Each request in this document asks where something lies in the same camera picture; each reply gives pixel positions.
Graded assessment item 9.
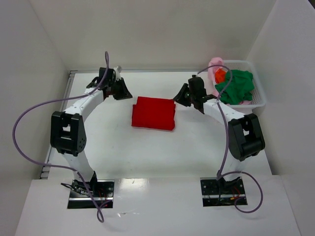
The red t-shirt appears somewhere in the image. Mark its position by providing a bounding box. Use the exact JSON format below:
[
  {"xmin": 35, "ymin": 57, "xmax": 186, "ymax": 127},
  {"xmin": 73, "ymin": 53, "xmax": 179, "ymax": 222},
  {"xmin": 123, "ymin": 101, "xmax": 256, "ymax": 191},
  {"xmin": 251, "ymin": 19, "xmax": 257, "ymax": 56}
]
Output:
[{"xmin": 131, "ymin": 96, "xmax": 176, "ymax": 131}]

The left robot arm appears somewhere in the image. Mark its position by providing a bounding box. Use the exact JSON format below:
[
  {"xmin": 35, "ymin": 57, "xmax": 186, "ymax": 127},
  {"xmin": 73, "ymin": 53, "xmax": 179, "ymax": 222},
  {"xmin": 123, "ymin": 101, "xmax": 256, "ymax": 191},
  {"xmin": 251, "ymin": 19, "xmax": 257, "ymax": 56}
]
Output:
[{"xmin": 50, "ymin": 66, "xmax": 132, "ymax": 194}]

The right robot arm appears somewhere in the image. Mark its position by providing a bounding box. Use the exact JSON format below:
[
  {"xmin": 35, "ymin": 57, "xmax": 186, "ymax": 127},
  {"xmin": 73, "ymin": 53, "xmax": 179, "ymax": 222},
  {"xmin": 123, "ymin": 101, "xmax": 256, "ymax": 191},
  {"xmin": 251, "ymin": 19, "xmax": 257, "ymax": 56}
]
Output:
[{"xmin": 173, "ymin": 75, "xmax": 265, "ymax": 187}]

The orange t-shirt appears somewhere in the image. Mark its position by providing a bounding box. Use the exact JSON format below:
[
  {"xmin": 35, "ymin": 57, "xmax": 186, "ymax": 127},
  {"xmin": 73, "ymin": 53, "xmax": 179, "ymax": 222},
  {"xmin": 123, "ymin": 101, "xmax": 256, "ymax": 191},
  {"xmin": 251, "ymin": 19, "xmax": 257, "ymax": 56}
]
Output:
[{"xmin": 215, "ymin": 68, "xmax": 226, "ymax": 84}]

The pink t-shirt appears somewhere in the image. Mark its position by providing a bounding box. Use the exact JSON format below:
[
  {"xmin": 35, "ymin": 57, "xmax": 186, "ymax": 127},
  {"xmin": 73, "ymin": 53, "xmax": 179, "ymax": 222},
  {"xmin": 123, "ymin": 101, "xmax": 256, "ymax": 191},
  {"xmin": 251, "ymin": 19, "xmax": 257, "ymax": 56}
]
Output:
[{"xmin": 208, "ymin": 57, "xmax": 224, "ymax": 82}]

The green t-shirt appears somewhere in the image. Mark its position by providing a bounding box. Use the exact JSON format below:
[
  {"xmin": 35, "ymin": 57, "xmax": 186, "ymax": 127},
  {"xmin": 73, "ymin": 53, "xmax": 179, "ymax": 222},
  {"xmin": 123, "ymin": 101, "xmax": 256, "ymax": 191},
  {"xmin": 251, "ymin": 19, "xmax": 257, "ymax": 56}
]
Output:
[{"xmin": 220, "ymin": 70, "xmax": 254, "ymax": 105}]

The white plastic basket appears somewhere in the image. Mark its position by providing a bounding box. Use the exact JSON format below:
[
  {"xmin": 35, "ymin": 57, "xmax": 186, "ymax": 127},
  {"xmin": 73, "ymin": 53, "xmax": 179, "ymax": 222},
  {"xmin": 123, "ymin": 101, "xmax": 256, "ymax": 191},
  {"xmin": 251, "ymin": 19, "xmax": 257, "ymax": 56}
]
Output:
[{"xmin": 210, "ymin": 60, "xmax": 266, "ymax": 110}]

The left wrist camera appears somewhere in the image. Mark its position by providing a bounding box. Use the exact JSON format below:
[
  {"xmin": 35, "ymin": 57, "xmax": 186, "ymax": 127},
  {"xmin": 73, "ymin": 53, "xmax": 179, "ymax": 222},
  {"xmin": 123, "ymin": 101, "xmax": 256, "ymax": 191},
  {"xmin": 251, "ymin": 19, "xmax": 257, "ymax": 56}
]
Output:
[{"xmin": 113, "ymin": 65, "xmax": 122, "ymax": 80}]

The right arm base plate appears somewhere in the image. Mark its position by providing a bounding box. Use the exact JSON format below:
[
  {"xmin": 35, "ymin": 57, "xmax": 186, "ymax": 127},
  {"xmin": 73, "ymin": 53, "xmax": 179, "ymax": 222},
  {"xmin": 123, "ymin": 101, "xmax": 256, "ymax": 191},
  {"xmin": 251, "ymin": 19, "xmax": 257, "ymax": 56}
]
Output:
[{"xmin": 200, "ymin": 177, "xmax": 248, "ymax": 207}]

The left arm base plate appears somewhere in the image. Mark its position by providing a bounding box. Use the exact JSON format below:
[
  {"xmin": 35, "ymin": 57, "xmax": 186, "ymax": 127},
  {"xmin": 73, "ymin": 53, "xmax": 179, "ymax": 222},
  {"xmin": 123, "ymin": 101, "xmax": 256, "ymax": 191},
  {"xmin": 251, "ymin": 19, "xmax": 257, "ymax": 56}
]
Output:
[{"xmin": 63, "ymin": 180, "xmax": 115, "ymax": 209}]

